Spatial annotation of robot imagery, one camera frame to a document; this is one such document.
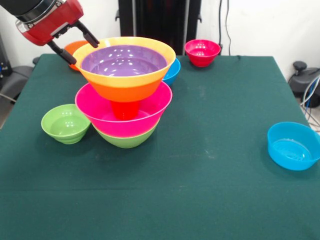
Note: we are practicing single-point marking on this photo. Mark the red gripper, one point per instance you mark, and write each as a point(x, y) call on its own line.
point(50, 25)

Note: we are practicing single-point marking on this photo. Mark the purple bowl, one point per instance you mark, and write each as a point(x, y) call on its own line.
point(125, 62)

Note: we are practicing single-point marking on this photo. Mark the large orange bowl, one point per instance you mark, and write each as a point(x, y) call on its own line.
point(125, 87)

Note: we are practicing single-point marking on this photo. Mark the large pink bowl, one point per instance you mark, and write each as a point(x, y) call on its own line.
point(95, 112)

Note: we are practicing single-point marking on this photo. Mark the orange cup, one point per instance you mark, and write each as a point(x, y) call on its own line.
point(125, 110)

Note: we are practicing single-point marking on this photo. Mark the medium green bowl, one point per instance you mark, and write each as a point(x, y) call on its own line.
point(127, 141)

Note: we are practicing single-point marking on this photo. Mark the small orange bowl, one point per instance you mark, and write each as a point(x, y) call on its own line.
point(75, 47)

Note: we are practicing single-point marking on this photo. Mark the black chair base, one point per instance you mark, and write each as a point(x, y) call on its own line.
point(300, 82)
point(15, 80)

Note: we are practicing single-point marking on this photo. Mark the small green bowl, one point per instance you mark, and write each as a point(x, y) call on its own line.
point(63, 123)

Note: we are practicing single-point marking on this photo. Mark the medium blue bowl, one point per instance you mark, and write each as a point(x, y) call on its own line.
point(172, 71)

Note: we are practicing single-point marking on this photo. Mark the small pink-red bowl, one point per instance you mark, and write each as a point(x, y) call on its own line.
point(202, 56)

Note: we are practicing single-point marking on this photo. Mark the dark green tablecloth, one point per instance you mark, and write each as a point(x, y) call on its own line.
point(175, 187)

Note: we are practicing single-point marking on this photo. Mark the small blue bowl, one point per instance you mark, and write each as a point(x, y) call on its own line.
point(292, 150)

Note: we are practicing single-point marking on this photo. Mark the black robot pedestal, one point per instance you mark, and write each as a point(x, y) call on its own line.
point(160, 25)

